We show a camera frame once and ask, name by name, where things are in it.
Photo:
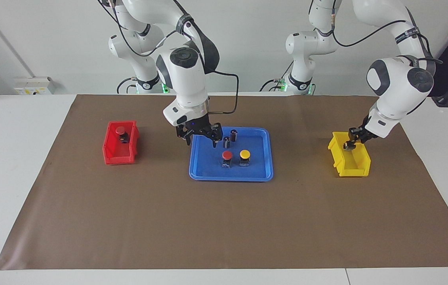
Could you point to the black cylindrical capacitor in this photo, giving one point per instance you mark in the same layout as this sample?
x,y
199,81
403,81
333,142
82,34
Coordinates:
x,y
233,135
227,142

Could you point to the red push button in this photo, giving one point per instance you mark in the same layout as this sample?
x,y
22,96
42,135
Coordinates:
x,y
227,155
120,130

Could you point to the white wall socket box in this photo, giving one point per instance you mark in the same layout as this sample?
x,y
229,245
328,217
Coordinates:
x,y
33,85

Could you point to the brown paper table mat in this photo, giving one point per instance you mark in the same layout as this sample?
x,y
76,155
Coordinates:
x,y
224,221

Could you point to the blue plastic tray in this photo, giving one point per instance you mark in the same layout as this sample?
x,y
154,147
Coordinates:
x,y
212,172

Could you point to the yellow plastic bin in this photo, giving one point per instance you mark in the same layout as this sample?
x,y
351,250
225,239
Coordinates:
x,y
354,164

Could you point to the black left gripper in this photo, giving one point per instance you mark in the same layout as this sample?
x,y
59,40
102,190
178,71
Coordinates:
x,y
360,134

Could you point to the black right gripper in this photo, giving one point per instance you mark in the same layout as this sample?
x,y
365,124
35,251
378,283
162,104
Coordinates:
x,y
198,126

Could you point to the red plastic bin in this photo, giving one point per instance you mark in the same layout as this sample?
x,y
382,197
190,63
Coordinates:
x,y
117,156

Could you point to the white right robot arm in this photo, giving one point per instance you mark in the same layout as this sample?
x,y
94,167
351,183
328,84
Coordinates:
x,y
188,79

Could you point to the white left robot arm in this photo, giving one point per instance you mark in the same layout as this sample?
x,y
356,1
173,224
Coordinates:
x,y
398,87

